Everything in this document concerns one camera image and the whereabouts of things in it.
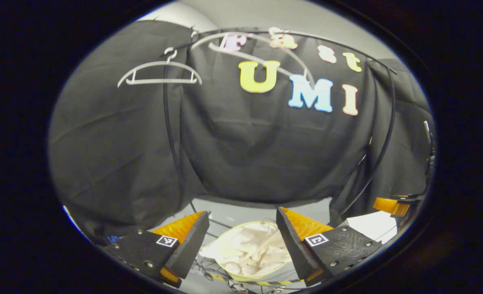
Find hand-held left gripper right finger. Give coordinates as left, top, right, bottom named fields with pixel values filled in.
left=276, top=207, right=385, bottom=286

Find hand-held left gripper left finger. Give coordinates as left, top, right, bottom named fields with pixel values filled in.
left=102, top=211, right=210, bottom=288

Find cream white shirt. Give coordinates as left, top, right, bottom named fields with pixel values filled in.
left=200, top=223, right=293, bottom=276

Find white round laundry hamper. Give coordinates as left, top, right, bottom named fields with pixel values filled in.
left=211, top=220, right=297, bottom=282

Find white plastic clothes hanger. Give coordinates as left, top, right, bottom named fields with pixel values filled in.
left=190, top=28, right=316, bottom=88
left=117, top=47, right=203, bottom=88

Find yellow black striped tape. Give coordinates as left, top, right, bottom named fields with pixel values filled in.
left=209, top=274, right=303, bottom=286

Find black backdrop cloth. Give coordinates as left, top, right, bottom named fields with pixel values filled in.
left=49, top=20, right=436, bottom=245

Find black floor cables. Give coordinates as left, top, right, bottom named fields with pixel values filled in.
left=192, top=257, right=307, bottom=294

